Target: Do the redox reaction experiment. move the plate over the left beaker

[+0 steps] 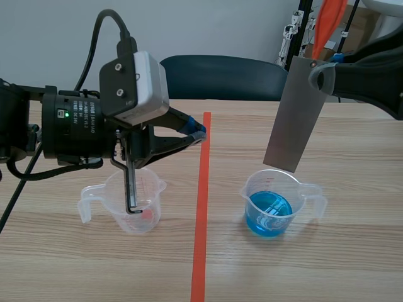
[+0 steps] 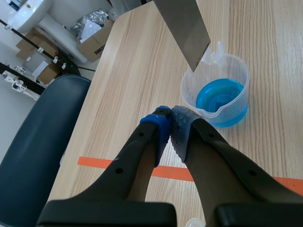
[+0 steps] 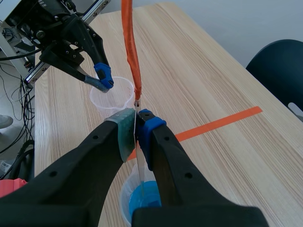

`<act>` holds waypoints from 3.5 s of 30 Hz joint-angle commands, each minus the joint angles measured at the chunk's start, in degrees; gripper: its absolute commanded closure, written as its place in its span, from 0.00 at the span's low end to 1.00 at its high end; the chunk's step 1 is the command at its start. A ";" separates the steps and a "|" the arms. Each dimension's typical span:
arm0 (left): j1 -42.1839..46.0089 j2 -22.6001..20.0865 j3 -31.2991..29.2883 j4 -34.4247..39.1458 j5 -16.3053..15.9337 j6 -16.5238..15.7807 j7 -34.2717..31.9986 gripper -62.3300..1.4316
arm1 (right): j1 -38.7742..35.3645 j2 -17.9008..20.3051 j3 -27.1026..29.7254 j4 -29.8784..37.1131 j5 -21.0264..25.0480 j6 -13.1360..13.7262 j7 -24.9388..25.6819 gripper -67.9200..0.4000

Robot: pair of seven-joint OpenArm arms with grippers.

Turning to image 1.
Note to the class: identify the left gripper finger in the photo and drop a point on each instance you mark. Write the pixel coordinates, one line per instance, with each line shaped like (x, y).
(176, 144)
(185, 121)

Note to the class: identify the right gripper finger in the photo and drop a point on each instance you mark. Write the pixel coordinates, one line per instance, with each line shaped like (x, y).
(381, 47)
(362, 83)

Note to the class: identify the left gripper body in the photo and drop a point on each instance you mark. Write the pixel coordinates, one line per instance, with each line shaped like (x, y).
(75, 129)

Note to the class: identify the grey metal plate orange strip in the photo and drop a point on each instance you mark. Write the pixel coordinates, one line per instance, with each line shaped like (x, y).
(292, 119)

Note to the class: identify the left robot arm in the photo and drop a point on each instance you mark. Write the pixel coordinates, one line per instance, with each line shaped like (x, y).
(12, 119)

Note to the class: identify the empty clear plastic beaker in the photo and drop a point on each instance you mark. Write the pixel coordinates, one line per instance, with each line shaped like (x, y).
(141, 201)

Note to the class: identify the clear beaker with blue liquid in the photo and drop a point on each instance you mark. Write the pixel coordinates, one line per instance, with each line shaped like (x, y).
(267, 214)

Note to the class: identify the brown cardboard box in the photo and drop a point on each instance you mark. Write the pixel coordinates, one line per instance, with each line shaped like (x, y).
(362, 28)

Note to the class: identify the white wash basin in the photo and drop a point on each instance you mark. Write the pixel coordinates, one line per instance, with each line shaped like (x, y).
(388, 15)

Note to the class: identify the dark blue chair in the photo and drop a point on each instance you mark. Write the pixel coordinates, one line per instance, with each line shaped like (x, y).
(220, 78)

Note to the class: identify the small white robot figure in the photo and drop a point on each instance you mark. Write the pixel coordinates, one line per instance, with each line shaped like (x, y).
(288, 37)

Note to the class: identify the black metal rail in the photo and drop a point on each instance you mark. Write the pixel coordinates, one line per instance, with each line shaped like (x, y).
(349, 22)
(303, 34)

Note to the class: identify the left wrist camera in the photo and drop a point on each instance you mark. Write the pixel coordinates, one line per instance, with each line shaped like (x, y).
(148, 88)

